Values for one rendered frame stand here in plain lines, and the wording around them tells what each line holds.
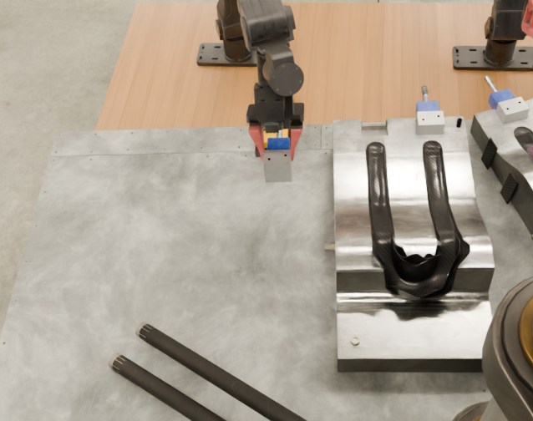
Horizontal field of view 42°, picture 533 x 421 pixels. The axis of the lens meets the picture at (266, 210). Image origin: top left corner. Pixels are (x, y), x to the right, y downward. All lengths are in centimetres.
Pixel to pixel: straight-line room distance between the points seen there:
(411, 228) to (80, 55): 211
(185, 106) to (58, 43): 162
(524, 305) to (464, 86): 119
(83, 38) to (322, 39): 162
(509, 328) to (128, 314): 96
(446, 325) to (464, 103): 57
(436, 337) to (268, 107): 47
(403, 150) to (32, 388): 81
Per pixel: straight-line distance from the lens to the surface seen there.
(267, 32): 119
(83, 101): 288
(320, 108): 157
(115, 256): 141
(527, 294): 48
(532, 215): 138
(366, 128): 144
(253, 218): 140
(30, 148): 280
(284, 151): 129
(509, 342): 46
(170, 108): 163
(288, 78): 114
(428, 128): 140
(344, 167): 135
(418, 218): 127
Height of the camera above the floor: 195
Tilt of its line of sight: 55 degrees down
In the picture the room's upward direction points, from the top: 9 degrees counter-clockwise
